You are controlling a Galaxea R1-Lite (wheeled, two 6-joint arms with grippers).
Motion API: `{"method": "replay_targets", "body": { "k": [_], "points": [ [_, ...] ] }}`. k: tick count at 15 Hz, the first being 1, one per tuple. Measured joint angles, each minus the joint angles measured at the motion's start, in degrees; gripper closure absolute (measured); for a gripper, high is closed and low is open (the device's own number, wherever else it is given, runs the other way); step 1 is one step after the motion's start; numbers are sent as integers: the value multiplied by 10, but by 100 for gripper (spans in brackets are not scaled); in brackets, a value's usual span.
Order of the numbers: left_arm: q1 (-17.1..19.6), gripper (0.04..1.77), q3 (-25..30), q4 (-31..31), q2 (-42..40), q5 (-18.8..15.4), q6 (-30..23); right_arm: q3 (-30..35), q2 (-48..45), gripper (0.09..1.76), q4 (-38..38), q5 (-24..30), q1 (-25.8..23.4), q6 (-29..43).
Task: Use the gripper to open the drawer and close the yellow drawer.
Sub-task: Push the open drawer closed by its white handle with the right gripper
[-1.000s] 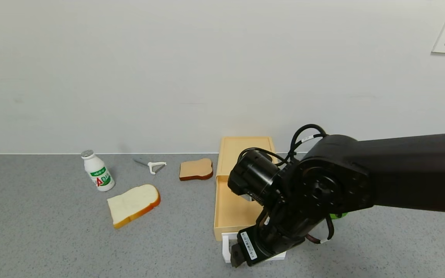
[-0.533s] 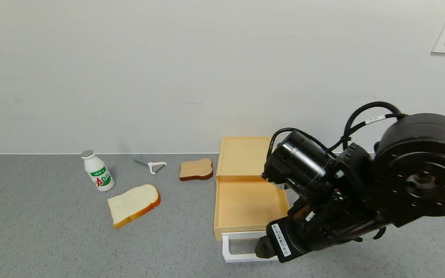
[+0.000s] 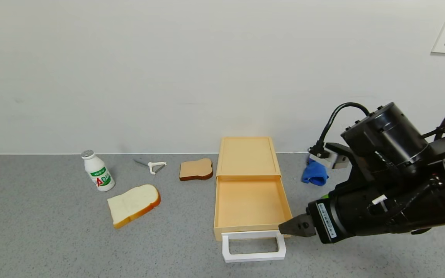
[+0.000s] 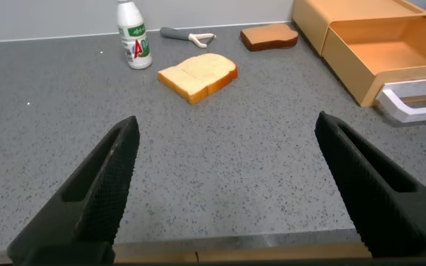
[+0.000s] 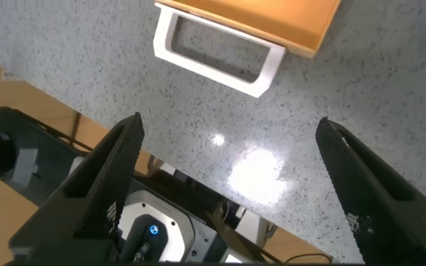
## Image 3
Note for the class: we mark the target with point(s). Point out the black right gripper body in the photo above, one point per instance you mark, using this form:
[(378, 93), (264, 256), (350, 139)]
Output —
[(326, 220)]

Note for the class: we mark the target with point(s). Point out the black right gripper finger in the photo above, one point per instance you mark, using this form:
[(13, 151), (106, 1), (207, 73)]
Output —
[(299, 227)]

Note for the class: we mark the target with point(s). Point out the blue cloth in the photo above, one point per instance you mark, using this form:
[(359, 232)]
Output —
[(314, 175)]

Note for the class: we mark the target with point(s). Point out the brown toast slice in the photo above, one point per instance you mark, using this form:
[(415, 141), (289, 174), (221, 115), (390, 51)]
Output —
[(195, 169)]

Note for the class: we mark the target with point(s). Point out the white vegetable peeler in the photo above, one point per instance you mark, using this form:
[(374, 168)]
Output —
[(153, 166)]

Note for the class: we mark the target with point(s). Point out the white bread slice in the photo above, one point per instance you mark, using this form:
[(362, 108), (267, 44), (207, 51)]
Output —
[(132, 203)]

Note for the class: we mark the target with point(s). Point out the white milk drink bottle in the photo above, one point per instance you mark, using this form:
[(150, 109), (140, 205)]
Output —
[(97, 173)]

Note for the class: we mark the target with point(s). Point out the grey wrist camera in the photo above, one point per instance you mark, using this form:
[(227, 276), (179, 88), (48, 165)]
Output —
[(334, 159)]

